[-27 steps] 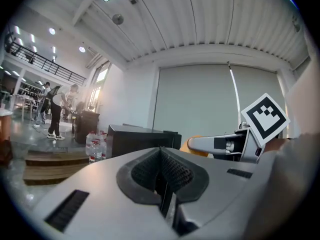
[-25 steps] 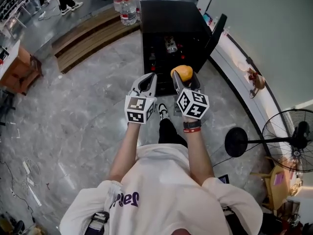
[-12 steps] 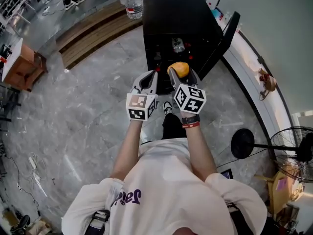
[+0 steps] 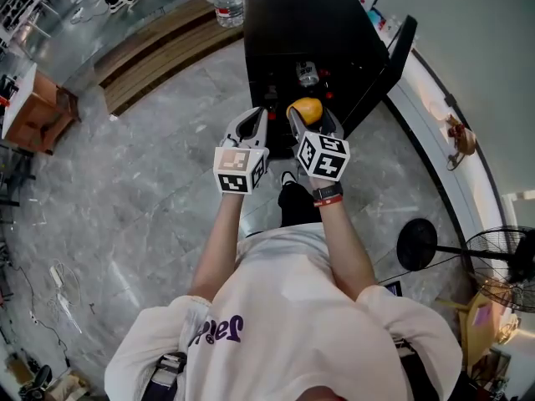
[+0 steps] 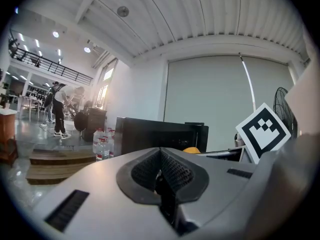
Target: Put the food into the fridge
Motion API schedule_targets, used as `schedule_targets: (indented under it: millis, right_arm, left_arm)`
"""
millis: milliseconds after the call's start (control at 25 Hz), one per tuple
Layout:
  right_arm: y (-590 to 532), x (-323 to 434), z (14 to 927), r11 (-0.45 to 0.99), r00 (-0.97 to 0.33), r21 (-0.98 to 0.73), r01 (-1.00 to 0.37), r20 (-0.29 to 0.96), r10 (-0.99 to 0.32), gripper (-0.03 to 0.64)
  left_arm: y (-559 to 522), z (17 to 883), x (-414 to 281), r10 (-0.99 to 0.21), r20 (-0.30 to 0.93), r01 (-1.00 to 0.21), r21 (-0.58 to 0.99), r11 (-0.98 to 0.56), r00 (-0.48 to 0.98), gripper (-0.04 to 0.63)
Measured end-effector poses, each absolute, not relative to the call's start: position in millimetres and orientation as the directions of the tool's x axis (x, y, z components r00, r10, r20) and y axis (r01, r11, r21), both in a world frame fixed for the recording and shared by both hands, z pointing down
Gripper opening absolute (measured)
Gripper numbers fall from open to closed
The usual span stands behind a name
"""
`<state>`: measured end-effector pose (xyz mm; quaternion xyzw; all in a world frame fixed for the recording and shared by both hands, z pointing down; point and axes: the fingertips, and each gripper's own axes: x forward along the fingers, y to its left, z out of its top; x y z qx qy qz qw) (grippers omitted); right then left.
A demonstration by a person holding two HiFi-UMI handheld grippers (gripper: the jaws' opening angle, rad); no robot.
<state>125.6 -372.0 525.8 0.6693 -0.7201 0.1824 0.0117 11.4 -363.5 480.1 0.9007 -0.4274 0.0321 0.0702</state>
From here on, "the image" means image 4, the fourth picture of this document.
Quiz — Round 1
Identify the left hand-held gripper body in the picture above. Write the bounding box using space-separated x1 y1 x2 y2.
212 141 271 196

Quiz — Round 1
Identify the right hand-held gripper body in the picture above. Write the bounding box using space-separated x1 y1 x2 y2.
297 130 350 183

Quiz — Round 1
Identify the orange fruit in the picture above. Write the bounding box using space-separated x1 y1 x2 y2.
286 97 324 127

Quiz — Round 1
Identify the black mini fridge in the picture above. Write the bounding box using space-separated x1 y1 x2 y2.
243 0 419 160

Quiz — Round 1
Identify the person's right forearm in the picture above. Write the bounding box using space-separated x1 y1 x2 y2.
318 201 377 302

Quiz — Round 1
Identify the person's left forearm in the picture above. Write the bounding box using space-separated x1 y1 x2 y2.
187 191 245 302

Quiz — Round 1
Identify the clear bottle red cap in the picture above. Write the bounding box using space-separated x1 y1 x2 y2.
263 84 279 122

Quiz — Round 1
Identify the black wristwatch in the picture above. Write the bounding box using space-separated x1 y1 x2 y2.
312 181 344 201

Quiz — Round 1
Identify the dark cola bottle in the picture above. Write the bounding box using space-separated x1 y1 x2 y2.
318 69 336 100

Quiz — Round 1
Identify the red wristband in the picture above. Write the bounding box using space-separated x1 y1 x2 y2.
313 195 344 209

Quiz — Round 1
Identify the person's black trouser leg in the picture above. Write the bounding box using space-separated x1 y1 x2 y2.
277 180 324 230

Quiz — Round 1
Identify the white label bottle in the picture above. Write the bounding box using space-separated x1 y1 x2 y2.
295 60 321 89

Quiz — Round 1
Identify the wooden floor platform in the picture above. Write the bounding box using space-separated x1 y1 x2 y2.
93 0 246 117

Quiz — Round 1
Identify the brown bag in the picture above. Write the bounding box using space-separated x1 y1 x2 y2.
444 114 478 172

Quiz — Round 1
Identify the white low ledge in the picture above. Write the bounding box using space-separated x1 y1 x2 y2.
383 47 509 267

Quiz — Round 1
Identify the person's white shirt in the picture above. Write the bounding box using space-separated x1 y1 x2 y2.
104 222 463 401

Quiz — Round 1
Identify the orange wooden box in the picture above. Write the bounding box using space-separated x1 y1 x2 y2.
1 70 81 155

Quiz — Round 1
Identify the purple book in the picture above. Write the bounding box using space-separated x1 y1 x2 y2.
473 304 495 327

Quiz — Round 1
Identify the small wooden table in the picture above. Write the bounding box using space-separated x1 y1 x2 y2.
434 292 522 376

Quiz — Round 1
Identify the black floor cable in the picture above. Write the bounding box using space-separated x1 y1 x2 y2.
377 253 465 286

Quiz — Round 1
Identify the black pedestal fan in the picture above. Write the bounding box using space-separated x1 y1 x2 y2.
395 217 535 315

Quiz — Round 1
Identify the grey harness strap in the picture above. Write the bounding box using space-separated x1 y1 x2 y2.
150 350 188 393

